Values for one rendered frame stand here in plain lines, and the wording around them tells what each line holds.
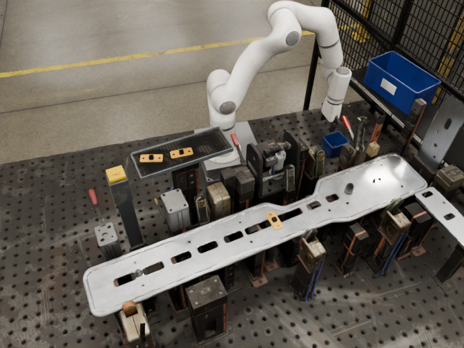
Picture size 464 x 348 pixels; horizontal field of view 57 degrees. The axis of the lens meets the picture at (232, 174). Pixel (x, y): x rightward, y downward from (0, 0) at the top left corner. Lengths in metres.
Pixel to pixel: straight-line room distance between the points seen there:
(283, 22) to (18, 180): 1.49
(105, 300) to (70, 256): 0.53
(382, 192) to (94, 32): 3.68
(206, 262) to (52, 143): 2.28
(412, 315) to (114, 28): 3.95
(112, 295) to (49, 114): 2.56
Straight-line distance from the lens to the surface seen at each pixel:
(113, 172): 1.60
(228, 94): 1.79
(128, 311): 1.38
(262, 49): 1.75
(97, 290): 1.53
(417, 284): 1.98
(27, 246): 2.10
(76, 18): 5.13
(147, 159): 1.62
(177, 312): 1.76
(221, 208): 1.61
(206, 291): 1.44
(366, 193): 1.78
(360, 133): 1.81
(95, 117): 3.70
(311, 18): 1.78
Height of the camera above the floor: 2.32
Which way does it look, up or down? 49 degrees down
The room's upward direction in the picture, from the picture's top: 1 degrees clockwise
